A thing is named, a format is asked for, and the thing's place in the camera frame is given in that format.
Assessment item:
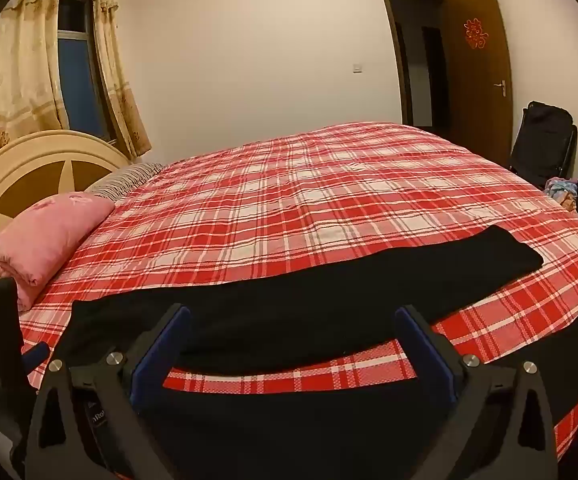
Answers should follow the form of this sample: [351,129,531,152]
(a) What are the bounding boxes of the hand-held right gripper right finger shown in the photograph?
[394,304,560,480]

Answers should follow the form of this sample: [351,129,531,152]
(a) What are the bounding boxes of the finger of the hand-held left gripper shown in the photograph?
[22,342,50,376]

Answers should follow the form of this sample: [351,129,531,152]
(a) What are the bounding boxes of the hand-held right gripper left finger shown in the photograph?
[23,304,192,480]

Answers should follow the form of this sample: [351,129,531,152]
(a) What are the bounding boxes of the black pants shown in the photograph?
[61,224,578,480]

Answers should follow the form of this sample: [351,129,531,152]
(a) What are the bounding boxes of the pink folded blanket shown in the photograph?
[0,192,116,312]

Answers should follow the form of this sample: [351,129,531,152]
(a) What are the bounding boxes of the cream star bed headboard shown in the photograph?
[0,130,132,281]

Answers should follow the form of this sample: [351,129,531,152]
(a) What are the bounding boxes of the striped pillow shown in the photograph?
[85,162,166,200]

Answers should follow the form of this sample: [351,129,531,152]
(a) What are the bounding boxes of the red plaid bed sheet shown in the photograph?
[19,121,578,461]

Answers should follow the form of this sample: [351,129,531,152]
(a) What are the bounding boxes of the pile of colourful clothes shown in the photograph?
[544,176,578,211]

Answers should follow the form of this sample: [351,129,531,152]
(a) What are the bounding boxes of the black chair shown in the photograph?
[509,101,578,181]

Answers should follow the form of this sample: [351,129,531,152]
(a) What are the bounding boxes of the beige patterned curtain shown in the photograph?
[0,0,70,176]
[91,0,153,158]

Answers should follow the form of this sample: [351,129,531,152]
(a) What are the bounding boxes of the brown wooden door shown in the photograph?
[441,0,514,168]

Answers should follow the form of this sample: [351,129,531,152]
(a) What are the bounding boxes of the window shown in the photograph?
[58,0,118,143]

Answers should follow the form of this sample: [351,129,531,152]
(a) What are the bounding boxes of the red paper door decoration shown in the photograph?
[464,17,488,50]

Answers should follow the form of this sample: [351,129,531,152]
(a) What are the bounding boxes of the dark door frame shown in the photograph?
[379,0,450,128]

